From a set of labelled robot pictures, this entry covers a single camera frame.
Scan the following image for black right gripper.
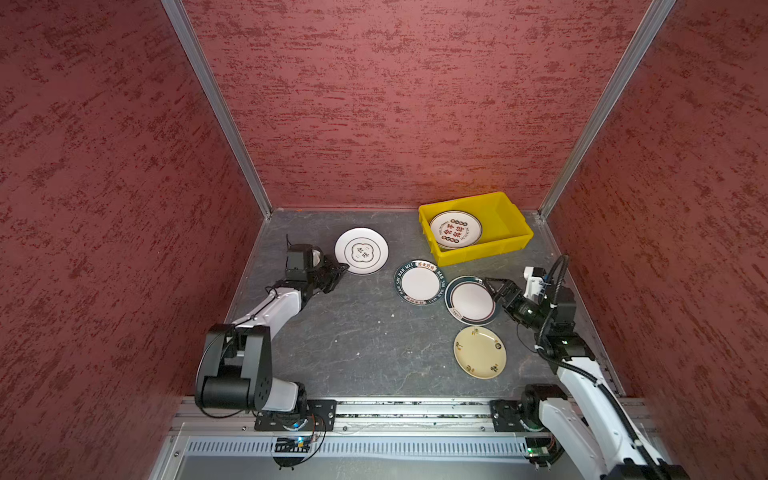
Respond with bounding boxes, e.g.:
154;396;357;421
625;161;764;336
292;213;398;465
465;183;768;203
481;277;551;332

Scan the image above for white plate clover emblem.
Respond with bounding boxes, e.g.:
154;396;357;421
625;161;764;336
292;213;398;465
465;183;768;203
334;227;389;275

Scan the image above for cream yellow plate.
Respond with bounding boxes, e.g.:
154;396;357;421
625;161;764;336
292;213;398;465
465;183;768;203
453;326;507;380

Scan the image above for large white plate red characters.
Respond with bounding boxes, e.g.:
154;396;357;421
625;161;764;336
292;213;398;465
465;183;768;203
429;210;483;250

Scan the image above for green rim hao shi plate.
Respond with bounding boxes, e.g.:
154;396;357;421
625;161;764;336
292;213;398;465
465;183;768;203
394;259;447;306

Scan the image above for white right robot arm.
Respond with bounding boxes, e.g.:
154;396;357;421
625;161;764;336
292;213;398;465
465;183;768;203
486;273;688;479

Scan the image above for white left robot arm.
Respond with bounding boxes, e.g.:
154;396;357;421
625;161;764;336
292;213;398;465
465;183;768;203
194;244;349;427

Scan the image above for yellow plastic bin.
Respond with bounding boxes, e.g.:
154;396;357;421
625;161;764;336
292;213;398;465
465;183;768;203
418;192;534;267

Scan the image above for green red rim plate right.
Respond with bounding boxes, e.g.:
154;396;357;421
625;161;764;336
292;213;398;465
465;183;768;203
444;276;496;326

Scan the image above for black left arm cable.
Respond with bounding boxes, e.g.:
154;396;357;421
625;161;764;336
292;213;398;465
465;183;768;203
194;235;313;419

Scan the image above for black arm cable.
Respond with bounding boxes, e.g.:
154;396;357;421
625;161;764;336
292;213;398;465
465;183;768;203
194;235;313;419
515;254;679;480

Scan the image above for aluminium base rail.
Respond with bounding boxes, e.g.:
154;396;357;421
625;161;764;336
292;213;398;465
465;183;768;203
173;395;655;463

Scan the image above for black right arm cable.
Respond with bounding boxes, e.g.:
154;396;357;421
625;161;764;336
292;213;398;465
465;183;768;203
515;254;679;480

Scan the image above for left aluminium corner post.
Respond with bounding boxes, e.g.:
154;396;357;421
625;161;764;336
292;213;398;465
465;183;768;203
161;0;273;220

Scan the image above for aluminium corner post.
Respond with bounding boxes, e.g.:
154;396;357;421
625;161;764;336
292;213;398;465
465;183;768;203
161;0;273;220
538;0;676;222

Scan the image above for right aluminium corner post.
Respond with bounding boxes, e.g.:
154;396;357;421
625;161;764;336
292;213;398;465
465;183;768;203
538;0;676;222

